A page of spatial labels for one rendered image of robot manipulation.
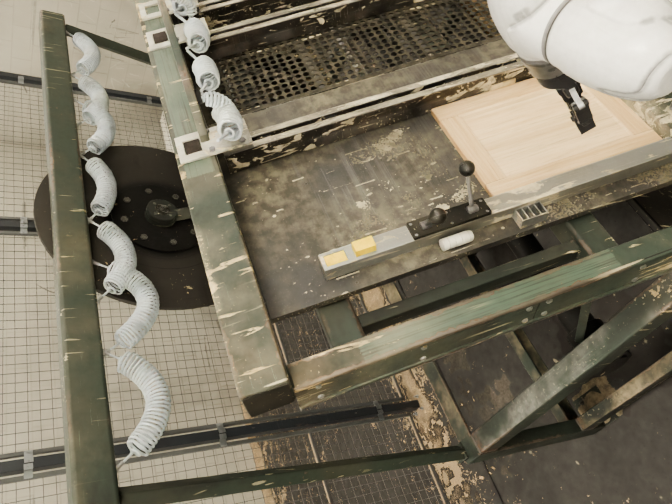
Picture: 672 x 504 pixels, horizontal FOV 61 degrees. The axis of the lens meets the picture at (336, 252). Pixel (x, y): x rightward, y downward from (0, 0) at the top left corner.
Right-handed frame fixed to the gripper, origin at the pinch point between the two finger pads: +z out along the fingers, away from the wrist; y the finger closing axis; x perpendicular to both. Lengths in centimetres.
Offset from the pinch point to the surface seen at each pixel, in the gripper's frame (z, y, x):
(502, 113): 33, -36, -14
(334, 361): -7, 25, -62
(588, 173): 33.9, -7.5, -3.3
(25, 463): 38, -16, -252
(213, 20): -2, -109, -79
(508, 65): 33, -49, -6
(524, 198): 24.2, -4.5, -18.3
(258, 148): -7, -39, -69
